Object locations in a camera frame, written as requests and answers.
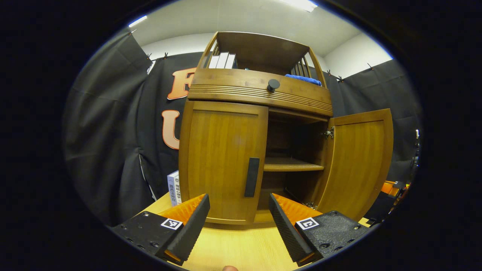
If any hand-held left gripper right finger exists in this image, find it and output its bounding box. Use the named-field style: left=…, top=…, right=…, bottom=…
left=268, top=193, right=371, bottom=267

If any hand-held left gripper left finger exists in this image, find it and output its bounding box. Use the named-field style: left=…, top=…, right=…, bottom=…
left=112, top=193, right=210, bottom=266

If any wooden cabinet door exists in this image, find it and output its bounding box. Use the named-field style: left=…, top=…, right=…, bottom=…
left=316, top=108, right=394, bottom=221
left=178, top=100, right=269, bottom=225

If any black door handle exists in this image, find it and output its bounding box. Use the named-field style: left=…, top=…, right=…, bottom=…
left=244, top=157, right=261, bottom=198

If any wooden double-door shoe cabinet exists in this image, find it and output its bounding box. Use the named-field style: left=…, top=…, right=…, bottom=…
left=178, top=31, right=334, bottom=226

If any wooden inner cabinet shelf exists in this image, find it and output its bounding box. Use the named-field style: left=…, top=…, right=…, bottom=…
left=264, top=157, right=325, bottom=172

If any wooden cabinet drawer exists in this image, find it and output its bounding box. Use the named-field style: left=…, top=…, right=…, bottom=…
left=187, top=68, right=333, bottom=116

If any white book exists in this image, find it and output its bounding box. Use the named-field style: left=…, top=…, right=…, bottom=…
left=173, top=170, right=182, bottom=204

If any pale blue book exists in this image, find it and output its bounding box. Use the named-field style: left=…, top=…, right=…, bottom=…
left=167, top=171, right=177, bottom=207

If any black backdrop cloth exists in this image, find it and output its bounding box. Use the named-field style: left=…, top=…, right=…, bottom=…
left=62, top=32, right=424, bottom=226

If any blue folded towel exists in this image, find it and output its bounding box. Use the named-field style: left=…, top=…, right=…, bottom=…
left=285, top=74, right=323, bottom=87

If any long ceiling light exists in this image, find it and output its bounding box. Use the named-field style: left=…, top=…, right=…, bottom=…
left=279, top=0, right=319, bottom=12

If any black camera stand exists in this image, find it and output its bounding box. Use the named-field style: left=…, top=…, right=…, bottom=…
left=412, top=129, right=421, bottom=170

